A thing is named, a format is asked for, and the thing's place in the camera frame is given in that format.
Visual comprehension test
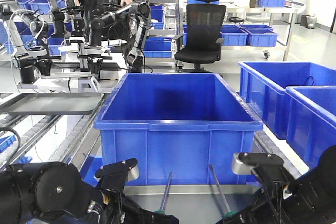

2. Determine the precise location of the right blue bin rear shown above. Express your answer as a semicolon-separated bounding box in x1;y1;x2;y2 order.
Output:
238;61;335;140

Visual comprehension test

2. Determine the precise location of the grey metal tray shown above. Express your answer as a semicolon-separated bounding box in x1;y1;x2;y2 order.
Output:
1;93;103;116

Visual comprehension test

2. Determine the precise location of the right blue bin front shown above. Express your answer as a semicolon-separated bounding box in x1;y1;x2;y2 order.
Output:
286;86;335;168

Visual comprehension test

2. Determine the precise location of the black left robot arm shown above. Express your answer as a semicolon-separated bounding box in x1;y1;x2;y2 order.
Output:
1;155;179;223

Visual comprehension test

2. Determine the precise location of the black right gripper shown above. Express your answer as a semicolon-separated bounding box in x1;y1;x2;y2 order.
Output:
218;152;295;223

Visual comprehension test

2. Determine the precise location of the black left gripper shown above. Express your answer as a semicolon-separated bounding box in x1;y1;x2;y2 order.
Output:
89;158;179;223

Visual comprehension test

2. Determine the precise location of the green-black screwdriver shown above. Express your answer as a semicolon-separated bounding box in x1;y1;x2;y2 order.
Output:
155;172;173;215
208;164;232;217

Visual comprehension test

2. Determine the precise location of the black mesh office chair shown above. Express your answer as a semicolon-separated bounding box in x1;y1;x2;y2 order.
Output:
173;0;226;73

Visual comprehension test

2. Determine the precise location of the grey waste basket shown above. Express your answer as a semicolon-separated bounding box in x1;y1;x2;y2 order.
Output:
306;16;318;29

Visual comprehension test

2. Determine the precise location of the blue bin on shelf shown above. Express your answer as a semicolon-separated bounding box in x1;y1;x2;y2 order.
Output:
94;73;263;186

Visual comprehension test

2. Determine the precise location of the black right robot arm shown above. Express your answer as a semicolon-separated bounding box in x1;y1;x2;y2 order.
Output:
219;146;335;223

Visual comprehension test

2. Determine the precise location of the background robot arm station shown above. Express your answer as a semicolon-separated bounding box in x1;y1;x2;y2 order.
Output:
1;0;151;85

